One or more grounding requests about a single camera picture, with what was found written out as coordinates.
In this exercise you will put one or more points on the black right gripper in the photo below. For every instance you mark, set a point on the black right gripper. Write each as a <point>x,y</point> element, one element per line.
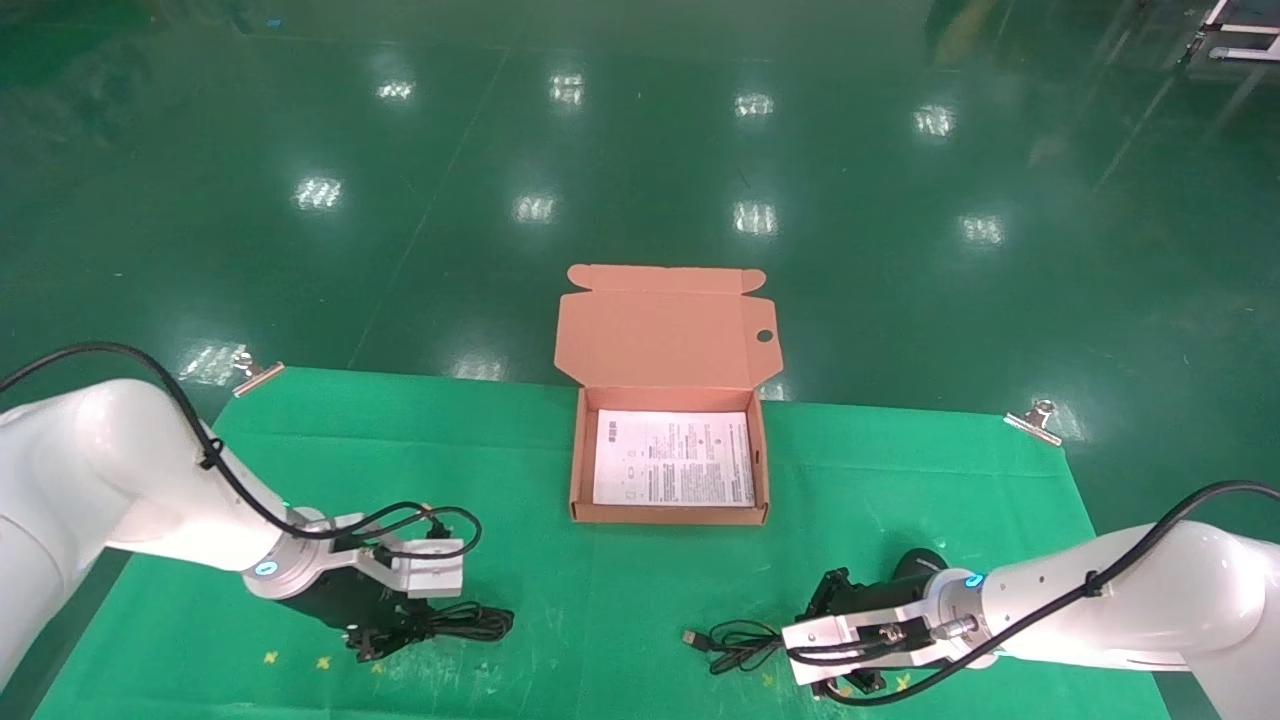
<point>880,595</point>

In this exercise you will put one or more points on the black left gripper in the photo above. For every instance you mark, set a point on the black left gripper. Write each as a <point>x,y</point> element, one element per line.
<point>335,598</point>

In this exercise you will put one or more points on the open brown cardboard box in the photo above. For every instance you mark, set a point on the open brown cardboard box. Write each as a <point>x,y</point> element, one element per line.
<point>665,340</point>

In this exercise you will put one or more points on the green table mat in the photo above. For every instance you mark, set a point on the green table mat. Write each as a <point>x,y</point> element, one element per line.
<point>600,600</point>

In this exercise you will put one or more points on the white printed instruction sheet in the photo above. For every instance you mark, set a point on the white printed instruction sheet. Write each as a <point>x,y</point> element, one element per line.
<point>672,458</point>

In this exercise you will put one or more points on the metal binder clip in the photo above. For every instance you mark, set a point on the metal binder clip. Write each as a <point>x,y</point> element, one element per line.
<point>258,374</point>
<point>1035,422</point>

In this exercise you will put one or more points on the white metal rack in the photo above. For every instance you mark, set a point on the white metal rack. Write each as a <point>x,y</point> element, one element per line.
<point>1235,35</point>

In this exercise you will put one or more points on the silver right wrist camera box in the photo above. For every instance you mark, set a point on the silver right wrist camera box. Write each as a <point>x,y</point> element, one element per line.
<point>850,640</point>

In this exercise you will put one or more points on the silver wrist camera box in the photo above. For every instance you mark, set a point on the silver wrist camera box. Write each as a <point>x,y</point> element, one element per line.
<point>850,640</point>
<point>430,568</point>

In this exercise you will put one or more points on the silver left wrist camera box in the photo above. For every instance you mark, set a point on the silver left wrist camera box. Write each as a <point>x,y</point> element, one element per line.
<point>430,568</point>

